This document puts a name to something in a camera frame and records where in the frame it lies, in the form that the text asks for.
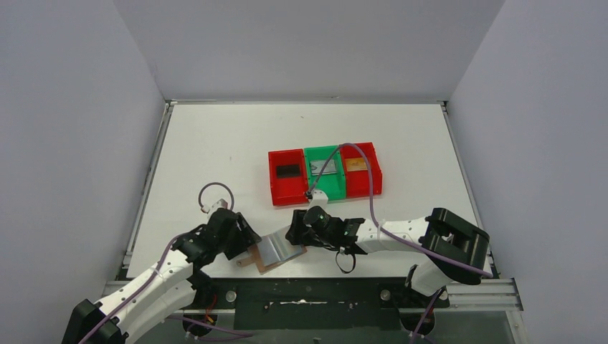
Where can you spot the left red bin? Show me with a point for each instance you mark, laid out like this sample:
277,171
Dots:
287,191

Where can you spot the aluminium frame rail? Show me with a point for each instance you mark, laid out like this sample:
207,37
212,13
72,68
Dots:
493,295

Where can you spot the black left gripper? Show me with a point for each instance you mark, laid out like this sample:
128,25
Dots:
245,233

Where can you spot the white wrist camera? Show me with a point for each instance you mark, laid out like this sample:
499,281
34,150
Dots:
317,198
220,204

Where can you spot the black card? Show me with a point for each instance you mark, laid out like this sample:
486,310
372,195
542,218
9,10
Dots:
288,171

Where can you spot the red bin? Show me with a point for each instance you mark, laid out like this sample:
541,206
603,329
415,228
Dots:
287,191
357,183

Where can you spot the silver grey card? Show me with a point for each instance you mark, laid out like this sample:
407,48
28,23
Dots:
324,167

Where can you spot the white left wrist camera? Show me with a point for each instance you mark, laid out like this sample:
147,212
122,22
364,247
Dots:
220,204

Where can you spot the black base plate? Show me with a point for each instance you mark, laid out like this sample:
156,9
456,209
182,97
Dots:
311,303

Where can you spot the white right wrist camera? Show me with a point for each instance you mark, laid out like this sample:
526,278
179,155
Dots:
317,198

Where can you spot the orange gold card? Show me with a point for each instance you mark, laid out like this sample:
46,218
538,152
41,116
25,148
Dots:
355,165

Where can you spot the green middle bin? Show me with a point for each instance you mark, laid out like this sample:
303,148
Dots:
333,179

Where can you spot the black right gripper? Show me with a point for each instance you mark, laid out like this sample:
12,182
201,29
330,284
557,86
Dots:
298,233

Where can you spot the brown leather card holder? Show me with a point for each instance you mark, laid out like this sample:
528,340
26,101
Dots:
271,251

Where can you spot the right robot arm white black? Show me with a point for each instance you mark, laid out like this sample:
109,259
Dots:
455,249

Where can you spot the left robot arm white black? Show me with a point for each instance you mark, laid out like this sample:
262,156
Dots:
175,281

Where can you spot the right red bin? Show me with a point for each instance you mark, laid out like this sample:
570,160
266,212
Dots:
357,183

